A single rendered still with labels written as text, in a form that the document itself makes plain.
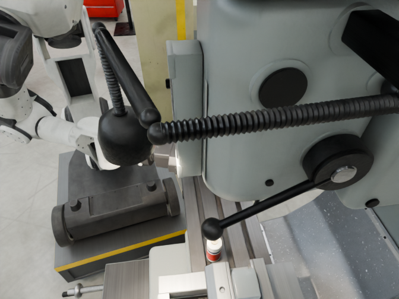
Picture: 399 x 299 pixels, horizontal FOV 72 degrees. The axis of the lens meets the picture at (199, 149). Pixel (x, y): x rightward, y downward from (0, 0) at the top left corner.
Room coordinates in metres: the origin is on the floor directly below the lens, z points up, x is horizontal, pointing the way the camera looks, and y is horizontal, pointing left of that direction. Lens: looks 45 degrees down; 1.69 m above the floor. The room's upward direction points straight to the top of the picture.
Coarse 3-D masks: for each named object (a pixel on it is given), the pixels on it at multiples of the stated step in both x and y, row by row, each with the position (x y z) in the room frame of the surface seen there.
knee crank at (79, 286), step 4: (80, 284) 0.40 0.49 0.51; (72, 288) 0.39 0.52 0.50; (76, 288) 0.38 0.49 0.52; (80, 288) 0.39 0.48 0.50; (84, 288) 0.39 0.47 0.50; (88, 288) 0.39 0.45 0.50; (92, 288) 0.39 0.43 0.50; (96, 288) 0.39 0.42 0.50; (100, 288) 0.39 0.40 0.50; (64, 292) 0.38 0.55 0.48; (68, 292) 0.37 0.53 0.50; (72, 292) 0.37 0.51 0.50; (76, 292) 0.37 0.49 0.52; (80, 292) 0.37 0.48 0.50; (84, 292) 0.37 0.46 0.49; (88, 292) 0.38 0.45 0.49; (64, 296) 0.37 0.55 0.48; (68, 296) 0.37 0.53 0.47; (76, 296) 0.36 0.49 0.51; (80, 296) 0.36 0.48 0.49
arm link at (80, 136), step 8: (80, 120) 0.55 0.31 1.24; (88, 120) 0.55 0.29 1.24; (96, 120) 0.55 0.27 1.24; (72, 128) 0.54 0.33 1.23; (80, 128) 0.52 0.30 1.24; (88, 128) 0.52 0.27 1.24; (96, 128) 0.51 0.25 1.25; (72, 136) 0.53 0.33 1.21; (80, 136) 0.54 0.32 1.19; (88, 136) 0.56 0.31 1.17; (96, 136) 0.50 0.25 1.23; (72, 144) 0.52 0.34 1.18; (80, 144) 0.53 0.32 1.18; (88, 144) 0.55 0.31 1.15
